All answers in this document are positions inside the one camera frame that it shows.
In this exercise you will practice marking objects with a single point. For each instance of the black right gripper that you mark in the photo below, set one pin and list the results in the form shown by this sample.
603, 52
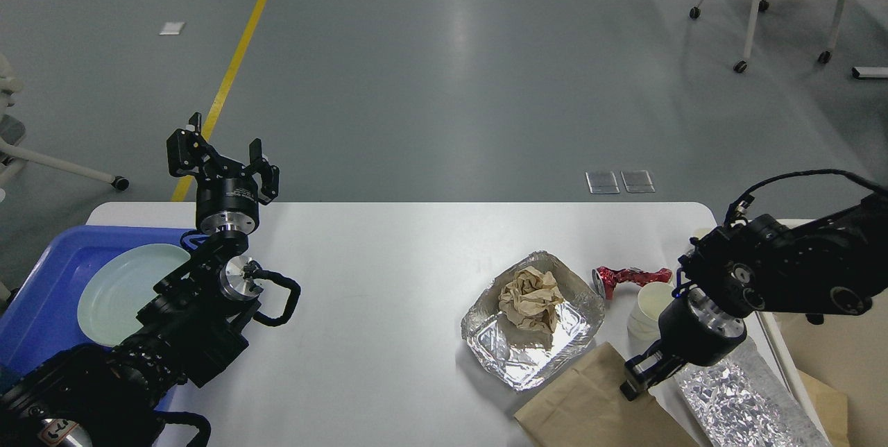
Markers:
693, 330

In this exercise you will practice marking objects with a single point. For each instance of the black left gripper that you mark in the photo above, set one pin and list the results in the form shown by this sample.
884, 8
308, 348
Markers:
223, 201

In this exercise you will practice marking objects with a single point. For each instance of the cream paper cup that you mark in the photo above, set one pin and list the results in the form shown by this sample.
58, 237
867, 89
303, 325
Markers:
696, 256
651, 301

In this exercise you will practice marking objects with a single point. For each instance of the brown paper bag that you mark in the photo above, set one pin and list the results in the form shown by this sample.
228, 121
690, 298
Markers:
586, 407

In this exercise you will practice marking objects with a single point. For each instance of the mint green plate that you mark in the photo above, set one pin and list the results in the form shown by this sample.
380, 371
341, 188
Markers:
107, 309

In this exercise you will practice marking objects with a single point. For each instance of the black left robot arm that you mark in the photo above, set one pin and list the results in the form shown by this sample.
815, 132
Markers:
191, 331

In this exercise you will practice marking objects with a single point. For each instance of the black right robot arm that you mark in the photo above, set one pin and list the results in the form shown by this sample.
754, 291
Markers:
834, 265

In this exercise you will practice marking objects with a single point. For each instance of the crushed red can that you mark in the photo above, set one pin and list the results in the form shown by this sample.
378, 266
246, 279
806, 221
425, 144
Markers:
610, 278

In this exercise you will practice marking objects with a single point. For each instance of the aluminium foil tray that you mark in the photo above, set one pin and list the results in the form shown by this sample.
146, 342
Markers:
524, 359

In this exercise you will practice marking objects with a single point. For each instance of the crumpled brown paper ball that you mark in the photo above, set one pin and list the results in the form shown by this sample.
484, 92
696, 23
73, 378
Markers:
530, 300

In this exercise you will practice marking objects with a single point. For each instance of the white floor marker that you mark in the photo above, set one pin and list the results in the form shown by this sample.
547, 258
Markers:
172, 28

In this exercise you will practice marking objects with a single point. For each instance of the metal floor plate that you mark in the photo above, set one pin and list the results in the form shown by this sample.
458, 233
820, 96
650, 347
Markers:
602, 183
638, 182

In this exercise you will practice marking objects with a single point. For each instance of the beige plastic bin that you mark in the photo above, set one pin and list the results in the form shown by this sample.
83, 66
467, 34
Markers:
837, 371

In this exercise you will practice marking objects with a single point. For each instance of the white chair left background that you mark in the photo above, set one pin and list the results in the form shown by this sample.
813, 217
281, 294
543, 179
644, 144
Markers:
15, 157

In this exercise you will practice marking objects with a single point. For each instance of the blue plastic tray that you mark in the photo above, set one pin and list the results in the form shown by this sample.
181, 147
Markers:
41, 321

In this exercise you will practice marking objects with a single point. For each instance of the white bar on floor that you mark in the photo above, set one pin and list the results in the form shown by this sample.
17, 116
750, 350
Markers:
870, 73

